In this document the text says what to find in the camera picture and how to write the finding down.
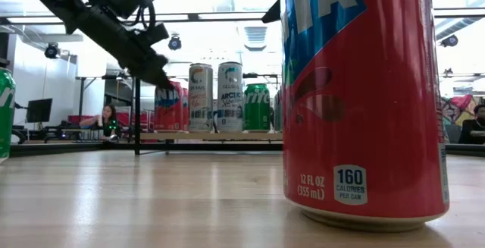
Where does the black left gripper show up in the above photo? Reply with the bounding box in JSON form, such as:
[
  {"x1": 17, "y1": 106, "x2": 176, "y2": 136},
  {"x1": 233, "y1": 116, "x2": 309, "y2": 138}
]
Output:
[{"x1": 66, "y1": 0, "x2": 174, "y2": 89}]

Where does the white Celsius can peach print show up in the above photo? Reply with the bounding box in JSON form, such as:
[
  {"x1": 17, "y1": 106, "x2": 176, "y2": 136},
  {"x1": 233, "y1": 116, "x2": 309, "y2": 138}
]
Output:
[{"x1": 188, "y1": 62, "x2": 214, "y2": 133}]

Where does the white Celsius can blue palm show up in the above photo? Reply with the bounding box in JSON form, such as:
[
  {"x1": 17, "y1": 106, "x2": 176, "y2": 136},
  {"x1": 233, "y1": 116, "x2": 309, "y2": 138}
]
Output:
[{"x1": 217, "y1": 61, "x2": 244, "y2": 133}]

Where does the green Sprite can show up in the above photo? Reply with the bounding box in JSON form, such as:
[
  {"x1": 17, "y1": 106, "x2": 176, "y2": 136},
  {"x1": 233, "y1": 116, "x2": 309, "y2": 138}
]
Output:
[
  {"x1": 243, "y1": 83, "x2": 271, "y2": 133},
  {"x1": 0, "y1": 67, "x2": 17, "y2": 164}
]

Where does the silver Diet Coke can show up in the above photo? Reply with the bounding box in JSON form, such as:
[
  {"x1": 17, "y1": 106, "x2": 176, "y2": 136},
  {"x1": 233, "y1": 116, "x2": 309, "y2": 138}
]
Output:
[{"x1": 272, "y1": 90, "x2": 283, "y2": 133}]

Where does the ceiling air vent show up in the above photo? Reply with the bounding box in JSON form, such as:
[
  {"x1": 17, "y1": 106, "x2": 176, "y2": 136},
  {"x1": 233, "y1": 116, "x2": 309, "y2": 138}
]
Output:
[{"x1": 244, "y1": 26, "x2": 268, "y2": 50}]

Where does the black ceiling spotlight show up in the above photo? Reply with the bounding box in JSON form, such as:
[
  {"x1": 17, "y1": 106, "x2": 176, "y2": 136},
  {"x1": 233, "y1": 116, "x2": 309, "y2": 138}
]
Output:
[
  {"x1": 168, "y1": 35, "x2": 183, "y2": 52},
  {"x1": 440, "y1": 34, "x2": 460, "y2": 49},
  {"x1": 44, "y1": 42, "x2": 61, "y2": 60}
]

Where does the black metal shelf leg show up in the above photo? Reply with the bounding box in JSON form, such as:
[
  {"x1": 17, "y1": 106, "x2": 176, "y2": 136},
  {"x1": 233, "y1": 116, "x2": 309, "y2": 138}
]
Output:
[{"x1": 130, "y1": 74, "x2": 167, "y2": 156}]

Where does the thin black background stand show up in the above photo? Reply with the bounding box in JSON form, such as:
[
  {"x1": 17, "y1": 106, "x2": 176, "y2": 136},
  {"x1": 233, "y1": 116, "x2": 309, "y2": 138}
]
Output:
[{"x1": 242, "y1": 72, "x2": 281, "y2": 89}]

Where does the person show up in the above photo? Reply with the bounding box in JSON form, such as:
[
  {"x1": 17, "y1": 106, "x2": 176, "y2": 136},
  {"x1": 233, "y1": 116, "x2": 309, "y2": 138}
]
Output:
[
  {"x1": 457, "y1": 103, "x2": 485, "y2": 146},
  {"x1": 78, "y1": 103, "x2": 123, "y2": 142}
]

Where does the black background monitor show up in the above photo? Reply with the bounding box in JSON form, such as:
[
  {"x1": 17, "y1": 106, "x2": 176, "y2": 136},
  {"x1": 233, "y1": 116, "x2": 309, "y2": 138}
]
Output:
[{"x1": 25, "y1": 97, "x2": 54, "y2": 124}]

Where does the colourful patchwork quilt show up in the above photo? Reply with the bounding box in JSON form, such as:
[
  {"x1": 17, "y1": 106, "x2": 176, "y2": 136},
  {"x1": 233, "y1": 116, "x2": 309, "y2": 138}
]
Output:
[{"x1": 441, "y1": 95, "x2": 485, "y2": 145}]

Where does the black overhead frame bar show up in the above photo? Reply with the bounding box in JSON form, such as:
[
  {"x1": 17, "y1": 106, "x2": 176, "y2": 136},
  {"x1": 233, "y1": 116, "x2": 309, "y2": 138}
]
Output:
[{"x1": 0, "y1": 8, "x2": 485, "y2": 24}]

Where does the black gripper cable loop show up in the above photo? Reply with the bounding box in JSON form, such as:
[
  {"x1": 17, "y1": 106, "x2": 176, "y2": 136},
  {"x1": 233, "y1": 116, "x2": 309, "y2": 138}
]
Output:
[{"x1": 124, "y1": 0, "x2": 178, "y2": 33}]

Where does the black metal table frame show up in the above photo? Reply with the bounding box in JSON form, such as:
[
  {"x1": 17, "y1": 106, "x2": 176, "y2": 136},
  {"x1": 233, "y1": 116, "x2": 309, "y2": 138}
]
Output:
[{"x1": 9, "y1": 140, "x2": 485, "y2": 157}]

